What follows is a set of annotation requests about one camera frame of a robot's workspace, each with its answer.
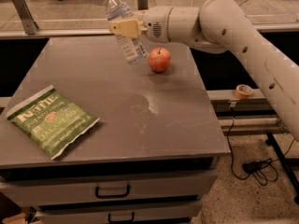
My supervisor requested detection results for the upper grey drawer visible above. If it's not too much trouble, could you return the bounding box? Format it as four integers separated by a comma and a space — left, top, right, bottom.
0, 170, 217, 206

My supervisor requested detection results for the red apple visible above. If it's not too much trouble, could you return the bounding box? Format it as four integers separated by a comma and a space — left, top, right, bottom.
148, 48, 171, 73

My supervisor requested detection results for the middle metal glass bracket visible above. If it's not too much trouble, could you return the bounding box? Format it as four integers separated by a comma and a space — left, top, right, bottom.
137, 0, 149, 10

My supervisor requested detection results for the metal glass bracket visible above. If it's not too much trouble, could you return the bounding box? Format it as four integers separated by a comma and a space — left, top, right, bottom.
11, 0, 39, 35
137, 0, 149, 10

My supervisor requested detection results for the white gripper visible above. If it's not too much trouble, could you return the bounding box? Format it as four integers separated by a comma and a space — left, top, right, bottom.
108, 6, 172, 43

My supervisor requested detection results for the lower grey drawer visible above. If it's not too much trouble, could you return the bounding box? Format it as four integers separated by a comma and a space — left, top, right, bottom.
36, 201, 202, 224

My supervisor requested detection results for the left metal glass bracket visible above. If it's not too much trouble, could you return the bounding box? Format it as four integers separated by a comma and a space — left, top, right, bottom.
11, 0, 39, 35

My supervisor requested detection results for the orange tape roll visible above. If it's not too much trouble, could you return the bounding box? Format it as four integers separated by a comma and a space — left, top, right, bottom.
235, 84, 253, 99

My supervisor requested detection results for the clear plastic water bottle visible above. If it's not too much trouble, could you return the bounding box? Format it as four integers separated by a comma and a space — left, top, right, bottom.
105, 0, 148, 64

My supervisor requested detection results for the grey drawer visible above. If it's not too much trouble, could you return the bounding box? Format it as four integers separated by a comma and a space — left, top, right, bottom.
0, 170, 217, 206
36, 201, 202, 224

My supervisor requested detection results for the black power cable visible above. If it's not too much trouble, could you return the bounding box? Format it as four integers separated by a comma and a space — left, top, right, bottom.
226, 109, 295, 187

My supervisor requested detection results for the green Kettle chips bag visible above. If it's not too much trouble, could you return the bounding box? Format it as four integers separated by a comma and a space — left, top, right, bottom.
6, 85, 99, 160

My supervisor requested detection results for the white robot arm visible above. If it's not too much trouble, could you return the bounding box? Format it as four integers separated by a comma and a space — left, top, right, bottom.
109, 0, 299, 140

